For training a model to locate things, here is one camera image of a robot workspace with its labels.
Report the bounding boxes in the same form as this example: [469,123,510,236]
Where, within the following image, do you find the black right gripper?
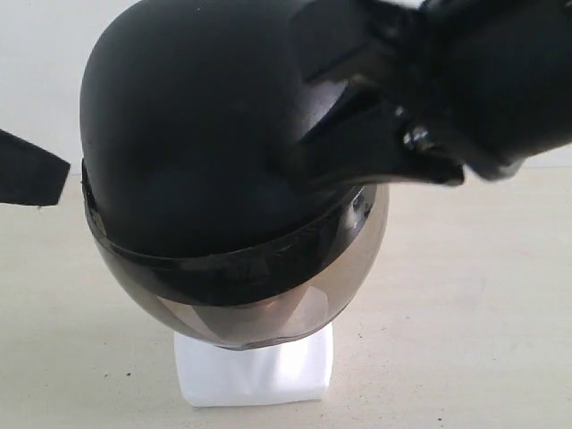
[266,0,571,188]

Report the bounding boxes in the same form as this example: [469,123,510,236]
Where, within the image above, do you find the white mannequin head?
[173,324,334,408]

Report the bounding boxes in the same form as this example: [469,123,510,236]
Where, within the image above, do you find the black helmet with visor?
[80,1,389,350]

